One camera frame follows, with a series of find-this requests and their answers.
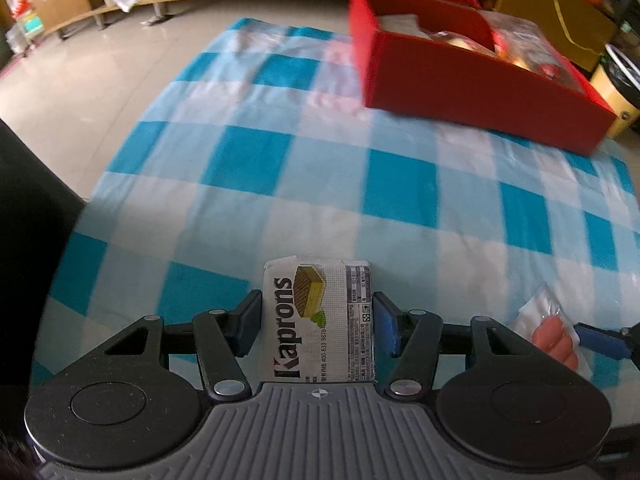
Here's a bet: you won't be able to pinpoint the vacuum packed sausages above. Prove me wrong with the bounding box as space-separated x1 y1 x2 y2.
511 283 592 380

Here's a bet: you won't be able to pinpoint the Kaprons wafer packet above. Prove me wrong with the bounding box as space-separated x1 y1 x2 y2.
259 256 375 384

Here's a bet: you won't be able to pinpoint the clear dried fruit bag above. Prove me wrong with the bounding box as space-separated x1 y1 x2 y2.
480 11 582 92

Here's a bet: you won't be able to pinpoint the blue white checkered cloth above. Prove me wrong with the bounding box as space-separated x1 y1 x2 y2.
32 18 639 385

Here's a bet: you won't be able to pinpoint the yellow trash bin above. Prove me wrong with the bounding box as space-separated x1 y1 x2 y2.
590 44 640 139

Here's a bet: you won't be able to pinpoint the red cardboard box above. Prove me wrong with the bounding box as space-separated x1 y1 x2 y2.
349 0 615 155

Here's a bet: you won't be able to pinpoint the white snack pouch in box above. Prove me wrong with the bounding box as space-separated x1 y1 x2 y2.
378 14 431 39

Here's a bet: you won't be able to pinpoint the yellow cable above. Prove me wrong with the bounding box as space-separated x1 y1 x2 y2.
527 0 609 57

